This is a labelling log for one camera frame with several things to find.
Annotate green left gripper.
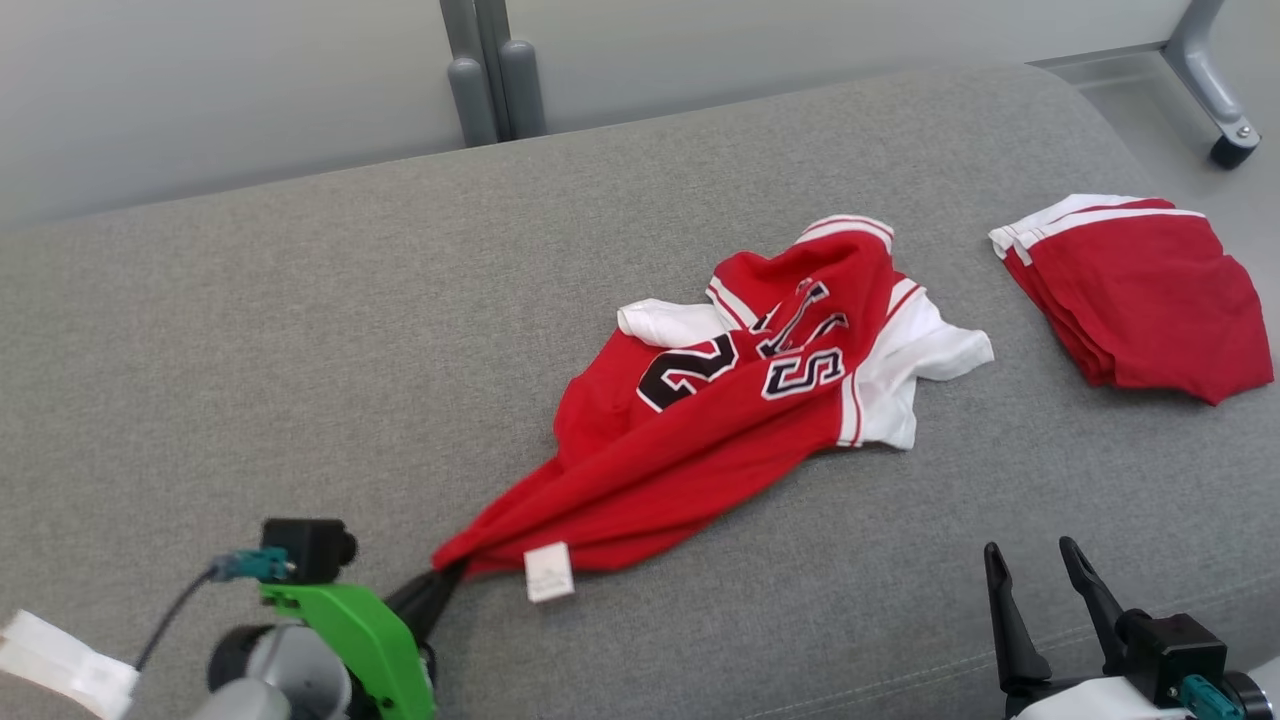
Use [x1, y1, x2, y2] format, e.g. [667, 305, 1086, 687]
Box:
[258, 562, 467, 720]

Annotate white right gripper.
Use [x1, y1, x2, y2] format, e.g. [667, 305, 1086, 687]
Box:
[984, 537, 1193, 720]

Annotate red white-sleeved basketball jersey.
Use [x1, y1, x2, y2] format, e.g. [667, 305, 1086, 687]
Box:
[432, 214, 996, 605]

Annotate red white-striped basketball shorts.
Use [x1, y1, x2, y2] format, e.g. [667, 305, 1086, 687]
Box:
[988, 194, 1276, 406]

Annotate grey fabric sofa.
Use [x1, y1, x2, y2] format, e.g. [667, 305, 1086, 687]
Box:
[0, 62, 1280, 720]

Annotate grey stand with twin feet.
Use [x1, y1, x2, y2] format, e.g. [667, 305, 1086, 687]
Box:
[440, 0, 549, 148]

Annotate grey stand leg with castor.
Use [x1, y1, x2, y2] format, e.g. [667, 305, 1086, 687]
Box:
[1030, 0, 1263, 169]

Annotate black cable with teal plug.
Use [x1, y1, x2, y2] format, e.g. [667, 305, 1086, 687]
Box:
[1179, 675, 1220, 720]
[135, 548, 296, 673]

